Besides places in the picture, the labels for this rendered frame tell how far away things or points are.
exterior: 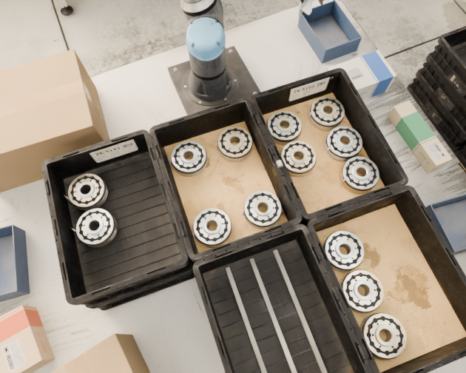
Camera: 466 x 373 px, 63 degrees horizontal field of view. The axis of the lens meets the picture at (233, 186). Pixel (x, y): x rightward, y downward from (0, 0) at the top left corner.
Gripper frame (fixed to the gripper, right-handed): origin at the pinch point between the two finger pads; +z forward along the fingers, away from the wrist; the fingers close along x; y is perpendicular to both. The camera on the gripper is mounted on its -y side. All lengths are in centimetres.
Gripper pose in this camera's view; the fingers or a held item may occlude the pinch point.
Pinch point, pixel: (318, 7)
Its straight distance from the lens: 144.8
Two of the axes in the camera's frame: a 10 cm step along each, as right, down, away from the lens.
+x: 9.2, -3.8, 0.4
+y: 3.7, 8.6, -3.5
